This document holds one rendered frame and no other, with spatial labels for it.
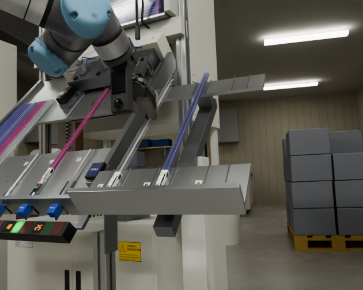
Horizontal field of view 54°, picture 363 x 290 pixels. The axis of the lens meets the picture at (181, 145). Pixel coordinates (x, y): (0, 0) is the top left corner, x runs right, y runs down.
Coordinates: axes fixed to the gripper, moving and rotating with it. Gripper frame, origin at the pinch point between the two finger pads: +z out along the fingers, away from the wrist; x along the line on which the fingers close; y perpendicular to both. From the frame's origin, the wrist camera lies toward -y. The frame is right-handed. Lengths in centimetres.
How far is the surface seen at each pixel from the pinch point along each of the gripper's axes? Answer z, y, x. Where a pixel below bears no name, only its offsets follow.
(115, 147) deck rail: 7.2, -3.0, 13.1
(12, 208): 9.4, -20.5, 42.8
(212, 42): 43, 88, 6
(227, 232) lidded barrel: 309, 108, 64
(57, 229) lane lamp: 5.6, -28.5, 20.2
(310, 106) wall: 691, 647, -21
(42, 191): 7.4, -16.7, 32.1
